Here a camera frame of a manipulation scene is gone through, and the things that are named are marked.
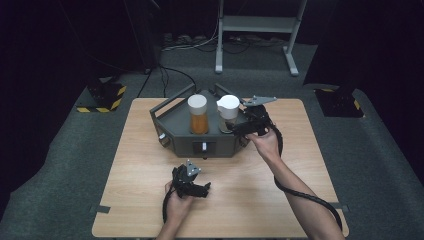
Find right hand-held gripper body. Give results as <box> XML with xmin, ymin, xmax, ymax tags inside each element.
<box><xmin>241</xmin><ymin>95</ymin><xmax>279</xmax><ymax>137</ymax></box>

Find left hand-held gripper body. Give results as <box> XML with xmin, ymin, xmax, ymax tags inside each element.
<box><xmin>171</xmin><ymin>159</ymin><xmax>203</xmax><ymax>198</ymax></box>

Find white-lidded clear jar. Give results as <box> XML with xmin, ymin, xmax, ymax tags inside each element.
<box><xmin>216</xmin><ymin>94</ymin><xmax>241</xmax><ymax>135</ymax></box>

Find amber bottle with white cap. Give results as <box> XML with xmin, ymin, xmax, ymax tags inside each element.
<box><xmin>187</xmin><ymin>93</ymin><xmax>210</xmax><ymax>136</ymax></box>

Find dark grey corner rack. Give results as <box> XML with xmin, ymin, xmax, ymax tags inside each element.
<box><xmin>149</xmin><ymin>82</ymin><xmax>260</xmax><ymax>159</ymax></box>

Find person's left hand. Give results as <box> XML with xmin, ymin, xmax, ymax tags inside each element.
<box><xmin>164</xmin><ymin>181</ymin><xmax>195</xmax><ymax>228</ymax></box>

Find person's right hand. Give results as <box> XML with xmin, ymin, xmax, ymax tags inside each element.
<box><xmin>245</xmin><ymin>127</ymin><xmax>283</xmax><ymax>165</ymax></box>

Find black base with striped edge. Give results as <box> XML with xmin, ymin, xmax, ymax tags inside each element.
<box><xmin>75</xmin><ymin>76</ymin><xmax>128</xmax><ymax>114</ymax></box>
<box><xmin>314</xmin><ymin>87</ymin><xmax>365</xmax><ymax>119</ymax></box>

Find grey tape strip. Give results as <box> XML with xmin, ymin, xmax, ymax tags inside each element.
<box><xmin>89</xmin><ymin>204</ymin><xmax>111</xmax><ymax>215</ymax></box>
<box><xmin>331</xmin><ymin>201</ymin><xmax>350</xmax><ymax>214</ymax></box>

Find grey metal stand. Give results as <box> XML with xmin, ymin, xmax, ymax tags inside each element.
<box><xmin>214</xmin><ymin>0</ymin><xmax>309</xmax><ymax>77</ymax></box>

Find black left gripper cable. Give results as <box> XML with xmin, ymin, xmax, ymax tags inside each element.
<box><xmin>161</xmin><ymin>185</ymin><xmax>176</xmax><ymax>224</ymax></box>

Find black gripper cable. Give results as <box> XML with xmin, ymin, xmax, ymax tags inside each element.
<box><xmin>266</xmin><ymin>121</ymin><xmax>344</xmax><ymax>232</ymax></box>
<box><xmin>161</xmin><ymin>185</ymin><xmax>176</xmax><ymax>224</ymax></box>

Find white floor cable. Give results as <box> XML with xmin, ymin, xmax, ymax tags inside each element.
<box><xmin>161</xmin><ymin>19</ymin><xmax>221</xmax><ymax>53</ymax></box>

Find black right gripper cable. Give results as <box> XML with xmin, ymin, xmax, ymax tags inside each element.
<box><xmin>266</xmin><ymin>121</ymin><xmax>344</xmax><ymax>232</ymax></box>

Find black floor cable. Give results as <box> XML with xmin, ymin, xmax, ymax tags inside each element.
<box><xmin>136</xmin><ymin>64</ymin><xmax>198</xmax><ymax>99</ymax></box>

